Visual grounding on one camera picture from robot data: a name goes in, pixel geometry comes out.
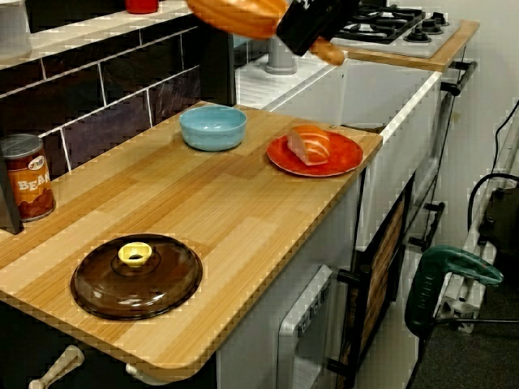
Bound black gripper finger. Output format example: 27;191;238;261
324;0;362;41
275;0;338;58

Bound orange toy frying pan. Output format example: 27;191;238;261
187;0;346;66

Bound salmon sushi toy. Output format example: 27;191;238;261
286;124;332;166

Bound brown lid yellow knob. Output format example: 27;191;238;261
70;233;204;321

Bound grey toy faucet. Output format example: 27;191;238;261
265;36;299;76

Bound white sink unit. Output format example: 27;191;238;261
234;52;443;250

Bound grey toy stove top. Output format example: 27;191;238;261
330;3;463;58

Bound dark grey upright panel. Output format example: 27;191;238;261
198;11;237;107

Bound light blue bowl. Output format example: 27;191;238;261
178;105;247;152

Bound red plate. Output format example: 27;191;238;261
266;130;364;178

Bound red tomato sauce bottle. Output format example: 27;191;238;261
124;0;160;15

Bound tiled backsplash shelf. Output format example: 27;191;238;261
0;0;228;236

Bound black framed oven door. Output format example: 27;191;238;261
328;172;447;389

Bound black power box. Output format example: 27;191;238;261
478;186;519;276

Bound white toy kitchen cabinet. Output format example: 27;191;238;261
214;172;366;389

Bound green power drill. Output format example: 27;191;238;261
405;245;504;337

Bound white cup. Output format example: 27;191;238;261
0;0;32;58

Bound grey toy dishwasher door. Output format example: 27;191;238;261
277;265;336;389

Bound brown beans can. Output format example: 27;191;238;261
0;133;57;223

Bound white wooden peg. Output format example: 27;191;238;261
28;345;85;389
125;362;163;386

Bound grey rail black brackets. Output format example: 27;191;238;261
440;59;478;98

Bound thick black cable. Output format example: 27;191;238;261
465;173;519;244

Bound aluminium frame rail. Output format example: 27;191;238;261
435;96;519;334

